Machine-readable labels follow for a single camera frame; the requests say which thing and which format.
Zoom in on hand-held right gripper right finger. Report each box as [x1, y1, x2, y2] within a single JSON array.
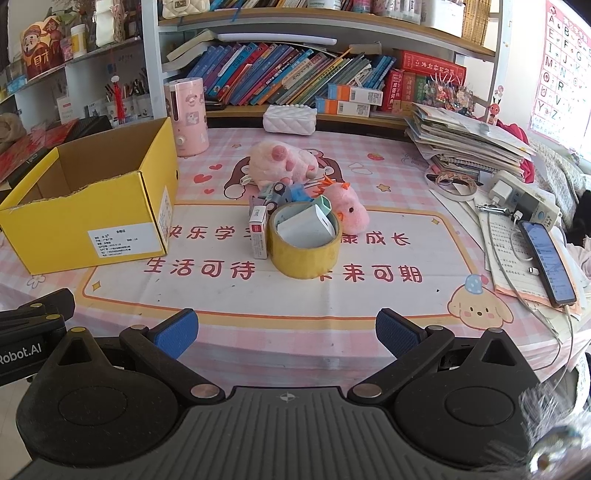
[[347, 308, 536, 408]]

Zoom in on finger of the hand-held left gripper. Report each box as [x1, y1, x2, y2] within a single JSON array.
[[0, 288, 76, 332]]

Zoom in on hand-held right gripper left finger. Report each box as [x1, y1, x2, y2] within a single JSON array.
[[45, 308, 226, 408]]

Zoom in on yellow tape roll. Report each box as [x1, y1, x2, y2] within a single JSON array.
[[269, 200, 342, 280]]

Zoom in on small white red box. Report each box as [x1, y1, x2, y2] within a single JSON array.
[[248, 205, 269, 260]]

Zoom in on yellow cardboard box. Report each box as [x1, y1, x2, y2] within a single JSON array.
[[0, 117, 180, 275]]

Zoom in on pink axolotl plush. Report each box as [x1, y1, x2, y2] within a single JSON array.
[[310, 175, 370, 235]]

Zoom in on white charger plug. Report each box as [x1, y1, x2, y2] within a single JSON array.
[[276, 203, 338, 245]]

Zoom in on grey toy car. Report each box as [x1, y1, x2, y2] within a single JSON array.
[[261, 181, 291, 208]]

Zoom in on pink paw plush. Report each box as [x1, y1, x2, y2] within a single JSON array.
[[243, 141, 324, 188]]

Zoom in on printed worksheet papers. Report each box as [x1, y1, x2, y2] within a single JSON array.
[[475, 203, 587, 324]]

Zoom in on pink checked cartoon tablecloth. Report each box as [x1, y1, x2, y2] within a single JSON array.
[[0, 124, 578, 384]]

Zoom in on red paper decorations pack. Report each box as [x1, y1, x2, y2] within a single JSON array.
[[0, 119, 80, 183]]

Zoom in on patterned washi tape roll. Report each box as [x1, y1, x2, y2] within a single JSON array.
[[434, 173, 478, 201]]

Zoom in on black smartphone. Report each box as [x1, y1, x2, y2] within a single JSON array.
[[518, 220, 578, 306]]

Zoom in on beige folded cloth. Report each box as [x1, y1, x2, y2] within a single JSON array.
[[0, 113, 26, 148]]

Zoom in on black electric keyboard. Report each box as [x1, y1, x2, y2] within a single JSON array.
[[28, 116, 114, 160]]

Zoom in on white power strip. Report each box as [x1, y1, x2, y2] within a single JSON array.
[[503, 185, 561, 229]]

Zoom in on stack of papers and booklets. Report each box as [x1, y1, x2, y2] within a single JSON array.
[[405, 102, 536, 181]]

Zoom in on pink cartoon cylinder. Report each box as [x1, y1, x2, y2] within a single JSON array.
[[164, 78, 209, 158]]

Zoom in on red tassel ornament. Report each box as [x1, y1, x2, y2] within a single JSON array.
[[113, 71, 126, 125]]

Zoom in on orange white blue carton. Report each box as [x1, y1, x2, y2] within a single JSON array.
[[316, 97, 371, 117], [328, 83, 384, 106]]

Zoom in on white quilted pouch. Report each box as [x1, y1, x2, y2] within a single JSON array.
[[263, 104, 318, 137]]

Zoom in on red reindeer figurine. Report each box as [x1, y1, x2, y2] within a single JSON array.
[[485, 95, 506, 125]]

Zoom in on fortune god paper lantern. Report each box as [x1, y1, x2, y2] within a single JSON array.
[[21, 16, 65, 81]]

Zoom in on white jar yellow label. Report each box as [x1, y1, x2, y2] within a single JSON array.
[[70, 24, 88, 58]]

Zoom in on thick red books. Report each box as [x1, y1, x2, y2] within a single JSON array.
[[385, 50, 467, 114]]

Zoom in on row of leaning colourful books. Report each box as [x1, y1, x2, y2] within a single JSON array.
[[185, 41, 398, 107]]

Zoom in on white bookshelf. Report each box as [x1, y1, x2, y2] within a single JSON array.
[[0, 0, 509, 132]]

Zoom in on white carton shaped container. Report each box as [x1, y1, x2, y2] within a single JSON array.
[[95, 0, 124, 47]]

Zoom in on cream quilted handbag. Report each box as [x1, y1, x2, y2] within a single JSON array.
[[160, 0, 209, 19]]

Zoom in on row of upright shelf books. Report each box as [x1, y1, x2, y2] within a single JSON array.
[[210, 0, 308, 10]]

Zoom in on white charging cable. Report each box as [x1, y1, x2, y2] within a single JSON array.
[[522, 302, 578, 384]]

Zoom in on white wall adapter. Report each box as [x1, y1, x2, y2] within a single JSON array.
[[488, 170, 522, 206]]

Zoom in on alphabet wall poster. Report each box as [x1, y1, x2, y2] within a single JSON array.
[[529, 0, 591, 144]]

